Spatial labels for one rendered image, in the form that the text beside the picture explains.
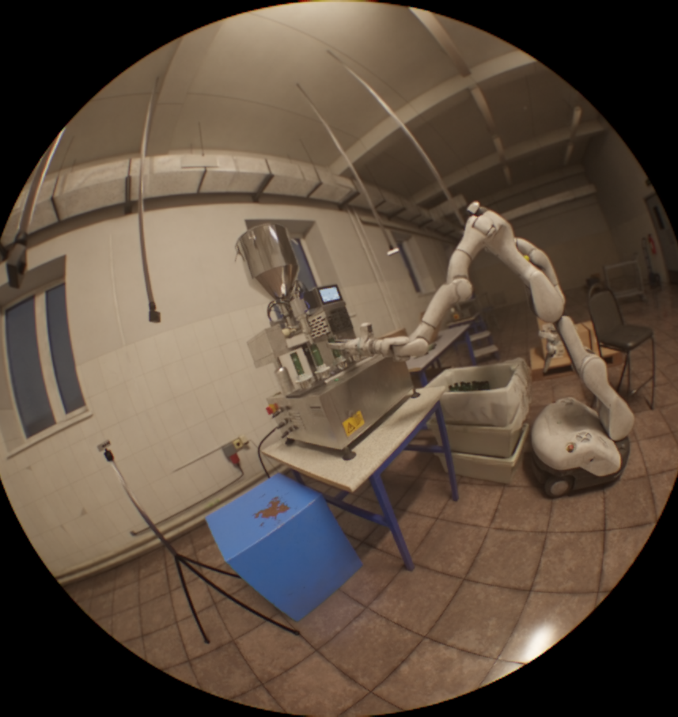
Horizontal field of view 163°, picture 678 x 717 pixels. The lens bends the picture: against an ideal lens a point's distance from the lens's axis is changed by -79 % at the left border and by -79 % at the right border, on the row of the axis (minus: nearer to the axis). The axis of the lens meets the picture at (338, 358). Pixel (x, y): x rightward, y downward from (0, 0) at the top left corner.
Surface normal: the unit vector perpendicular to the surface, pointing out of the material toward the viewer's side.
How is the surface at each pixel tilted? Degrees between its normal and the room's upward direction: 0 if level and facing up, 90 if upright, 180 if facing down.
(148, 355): 90
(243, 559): 90
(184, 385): 90
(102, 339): 90
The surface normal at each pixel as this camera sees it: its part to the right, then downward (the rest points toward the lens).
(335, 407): 0.64, -0.16
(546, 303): -0.61, 0.31
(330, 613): -0.35, -0.93
